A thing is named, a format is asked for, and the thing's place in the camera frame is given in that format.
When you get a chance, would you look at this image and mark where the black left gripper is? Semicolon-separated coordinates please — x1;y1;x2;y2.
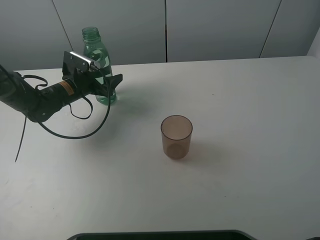
61;51;123;97

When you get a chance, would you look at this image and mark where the green clear water bottle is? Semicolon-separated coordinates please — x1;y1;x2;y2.
82;26;117;105

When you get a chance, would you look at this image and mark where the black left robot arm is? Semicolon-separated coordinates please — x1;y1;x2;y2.
0;51;123;123

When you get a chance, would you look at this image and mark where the pink translucent plastic cup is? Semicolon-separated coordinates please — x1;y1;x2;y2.
160;115;193;160

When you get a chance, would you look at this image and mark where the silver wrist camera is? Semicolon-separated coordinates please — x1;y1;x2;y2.
69;51;101;71

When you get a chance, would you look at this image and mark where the black camera cable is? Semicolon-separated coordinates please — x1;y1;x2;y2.
14;67;113;163

